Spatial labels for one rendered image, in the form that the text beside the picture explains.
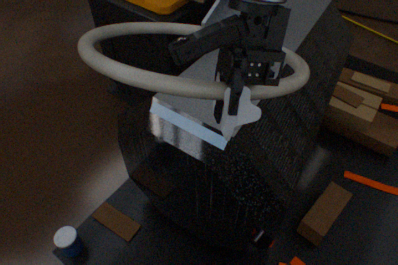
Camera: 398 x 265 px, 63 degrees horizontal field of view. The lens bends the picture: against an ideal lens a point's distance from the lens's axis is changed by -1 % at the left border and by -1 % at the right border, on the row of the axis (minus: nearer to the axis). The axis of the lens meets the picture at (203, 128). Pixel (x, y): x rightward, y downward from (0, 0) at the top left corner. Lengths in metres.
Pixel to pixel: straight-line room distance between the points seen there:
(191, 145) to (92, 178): 1.01
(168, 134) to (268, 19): 0.70
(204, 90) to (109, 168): 1.54
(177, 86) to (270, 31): 0.16
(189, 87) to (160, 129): 0.64
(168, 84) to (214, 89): 0.07
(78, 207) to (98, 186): 0.15
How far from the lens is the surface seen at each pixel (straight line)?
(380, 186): 2.08
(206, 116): 1.08
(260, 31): 0.50
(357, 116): 2.11
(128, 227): 1.76
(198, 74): 1.24
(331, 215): 1.74
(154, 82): 0.52
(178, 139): 1.10
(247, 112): 0.51
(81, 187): 1.98
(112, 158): 2.04
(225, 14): 1.08
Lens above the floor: 1.60
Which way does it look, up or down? 49 degrees down
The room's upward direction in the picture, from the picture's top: straight up
